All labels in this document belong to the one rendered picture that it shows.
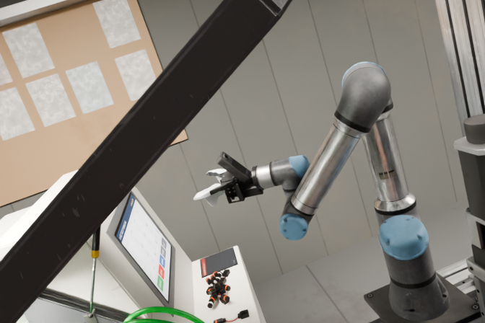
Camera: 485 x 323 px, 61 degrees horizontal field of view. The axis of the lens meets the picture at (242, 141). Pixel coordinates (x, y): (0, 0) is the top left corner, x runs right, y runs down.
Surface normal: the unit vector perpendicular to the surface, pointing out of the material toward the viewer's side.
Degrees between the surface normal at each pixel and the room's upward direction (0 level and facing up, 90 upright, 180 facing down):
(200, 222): 90
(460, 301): 0
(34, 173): 90
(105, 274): 90
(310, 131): 90
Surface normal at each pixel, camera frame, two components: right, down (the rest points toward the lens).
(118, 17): 0.19, 0.18
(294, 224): -0.24, 0.32
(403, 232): -0.33, -0.87
